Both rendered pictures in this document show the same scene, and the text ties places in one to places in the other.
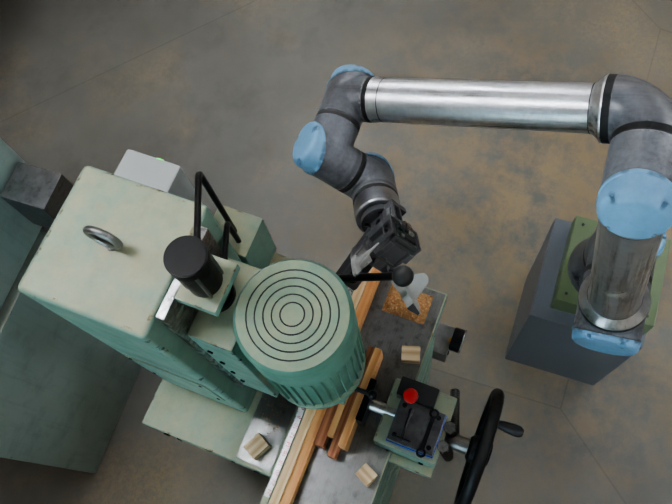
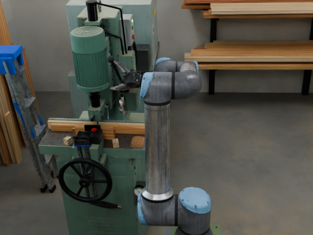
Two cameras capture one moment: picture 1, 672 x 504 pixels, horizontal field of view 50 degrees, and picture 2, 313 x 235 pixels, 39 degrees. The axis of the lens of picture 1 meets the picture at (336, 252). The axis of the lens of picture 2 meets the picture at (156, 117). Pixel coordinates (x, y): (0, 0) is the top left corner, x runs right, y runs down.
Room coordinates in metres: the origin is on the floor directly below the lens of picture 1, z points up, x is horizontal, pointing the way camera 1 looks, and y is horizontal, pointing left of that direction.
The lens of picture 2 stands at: (-0.37, -2.02, 2.26)
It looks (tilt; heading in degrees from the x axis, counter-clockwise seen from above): 30 degrees down; 63
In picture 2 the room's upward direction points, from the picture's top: 2 degrees counter-clockwise
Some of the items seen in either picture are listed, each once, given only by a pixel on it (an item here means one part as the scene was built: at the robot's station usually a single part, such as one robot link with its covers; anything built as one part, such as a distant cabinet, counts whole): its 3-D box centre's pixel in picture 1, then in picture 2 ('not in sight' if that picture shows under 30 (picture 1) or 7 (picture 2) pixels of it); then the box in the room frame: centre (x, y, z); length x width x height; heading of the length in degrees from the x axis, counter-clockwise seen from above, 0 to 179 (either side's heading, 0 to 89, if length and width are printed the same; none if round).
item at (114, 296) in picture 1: (180, 313); (105, 69); (0.48, 0.32, 1.16); 0.22 x 0.22 x 0.72; 55
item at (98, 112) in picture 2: not in sight; (98, 110); (0.32, 0.10, 1.03); 0.14 x 0.07 x 0.09; 55
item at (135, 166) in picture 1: (161, 193); (126, 30); (0.61, 0.26, 1.40); 0.10 x 0.06 x 0.16; 55
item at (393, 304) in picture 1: (407, 302); (137, 140); (0.46, -0.13, 0.91); 0.10 x 0.07 x 0.02; 55
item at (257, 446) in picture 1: (257, 446); not in sight; (0.24, 0.28, 0.82); 0.05 x 0.04 x 0.04; 118
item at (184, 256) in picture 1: (199, 275); (93, 17); (0.39, 0.20, 1.54); 0.08 x 0.08 x 0.17; 55
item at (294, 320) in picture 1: (306, 340); (90, 59); (0.31, 0.08, 1.35); 0.18 x 0.18 x 0.31
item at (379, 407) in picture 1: (380, 407); (91, 135); (0.24, -0.01, 0.95); 0.09 x 0.07 x 0.09; 145
